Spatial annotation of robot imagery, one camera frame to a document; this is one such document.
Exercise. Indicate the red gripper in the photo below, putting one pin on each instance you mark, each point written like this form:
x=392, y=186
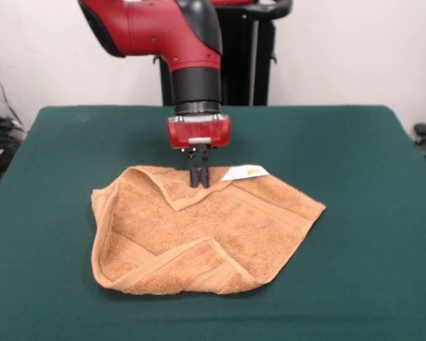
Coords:
x=199, y=133

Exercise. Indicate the orange terry towel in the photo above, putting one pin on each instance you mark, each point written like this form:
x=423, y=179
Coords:
x=206, y=227

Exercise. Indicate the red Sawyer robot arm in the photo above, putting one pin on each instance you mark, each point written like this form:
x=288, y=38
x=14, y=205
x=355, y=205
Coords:
x=170, y=39

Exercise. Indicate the dark green table cloth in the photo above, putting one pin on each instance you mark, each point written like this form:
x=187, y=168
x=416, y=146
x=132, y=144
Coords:
x=358, y=266

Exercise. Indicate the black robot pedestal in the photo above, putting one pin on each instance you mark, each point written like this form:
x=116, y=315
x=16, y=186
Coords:
x=248, y=57

